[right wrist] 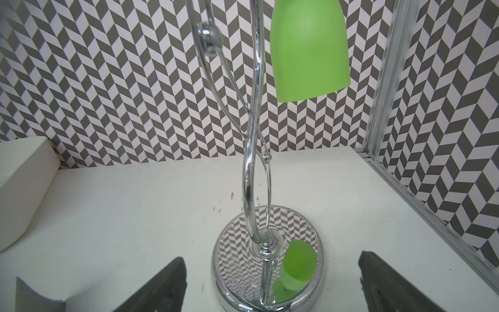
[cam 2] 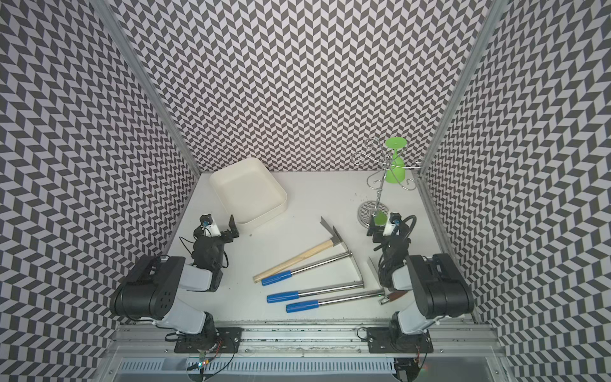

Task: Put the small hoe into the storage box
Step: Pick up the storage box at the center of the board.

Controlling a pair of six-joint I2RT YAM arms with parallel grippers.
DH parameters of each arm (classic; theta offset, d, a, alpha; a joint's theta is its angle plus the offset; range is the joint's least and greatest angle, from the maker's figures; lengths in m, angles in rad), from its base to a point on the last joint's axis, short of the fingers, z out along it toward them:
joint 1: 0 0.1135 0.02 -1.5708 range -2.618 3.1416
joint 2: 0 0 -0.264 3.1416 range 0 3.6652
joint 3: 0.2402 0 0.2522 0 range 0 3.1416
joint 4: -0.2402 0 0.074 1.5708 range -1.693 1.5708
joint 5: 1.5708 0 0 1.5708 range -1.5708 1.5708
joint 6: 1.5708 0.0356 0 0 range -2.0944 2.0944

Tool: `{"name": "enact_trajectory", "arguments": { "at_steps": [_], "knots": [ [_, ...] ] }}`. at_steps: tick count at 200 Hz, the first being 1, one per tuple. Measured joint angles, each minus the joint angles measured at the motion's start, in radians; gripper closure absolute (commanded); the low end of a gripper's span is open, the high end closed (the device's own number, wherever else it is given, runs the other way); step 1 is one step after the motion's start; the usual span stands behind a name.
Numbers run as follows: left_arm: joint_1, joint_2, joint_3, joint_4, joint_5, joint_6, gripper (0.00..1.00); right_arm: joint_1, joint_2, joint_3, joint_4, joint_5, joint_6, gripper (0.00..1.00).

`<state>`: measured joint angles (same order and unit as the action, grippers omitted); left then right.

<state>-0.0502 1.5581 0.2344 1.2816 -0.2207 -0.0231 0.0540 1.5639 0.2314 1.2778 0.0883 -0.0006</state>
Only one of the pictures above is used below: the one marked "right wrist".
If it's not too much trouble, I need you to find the grey metal corner profile right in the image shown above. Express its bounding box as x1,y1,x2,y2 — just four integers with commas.
359,0,498,293

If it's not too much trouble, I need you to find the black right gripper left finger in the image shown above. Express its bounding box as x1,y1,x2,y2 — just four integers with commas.
114,257,187,312

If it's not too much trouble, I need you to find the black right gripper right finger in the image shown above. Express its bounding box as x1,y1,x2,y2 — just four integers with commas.
358,251,443,311

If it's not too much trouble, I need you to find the cream plastic storage box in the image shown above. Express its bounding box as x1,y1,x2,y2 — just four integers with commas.
1,136,61,251

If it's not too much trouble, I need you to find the chrome stand with green cups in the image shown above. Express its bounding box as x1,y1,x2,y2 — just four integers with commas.
185,0,352,312

